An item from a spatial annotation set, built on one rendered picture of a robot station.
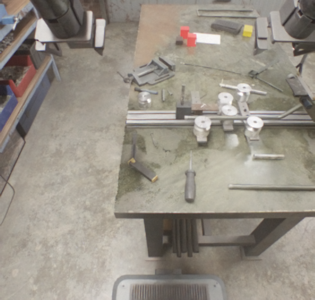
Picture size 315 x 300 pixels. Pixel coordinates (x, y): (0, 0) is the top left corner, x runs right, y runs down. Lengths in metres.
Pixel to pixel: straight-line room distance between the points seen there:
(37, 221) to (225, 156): 1.35
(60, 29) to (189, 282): 1.11
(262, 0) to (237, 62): 2.88
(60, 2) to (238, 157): 0.62
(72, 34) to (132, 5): 3.36
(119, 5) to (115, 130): 2.26
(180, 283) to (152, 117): 0.78
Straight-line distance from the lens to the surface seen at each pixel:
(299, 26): 0.52
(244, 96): 0.90
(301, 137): 0.94
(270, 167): 0.80
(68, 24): 0.48
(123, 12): 3.89
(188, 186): 0.66
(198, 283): 1.25
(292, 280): 1.68
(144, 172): 0.70
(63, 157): 1.99
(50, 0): 0.44
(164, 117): 0.82
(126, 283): 1.24
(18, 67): 2.45
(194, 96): 0.90
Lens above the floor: 1.48
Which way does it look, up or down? 50 degrees down
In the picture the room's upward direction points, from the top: 1 degrees counter-clockwise
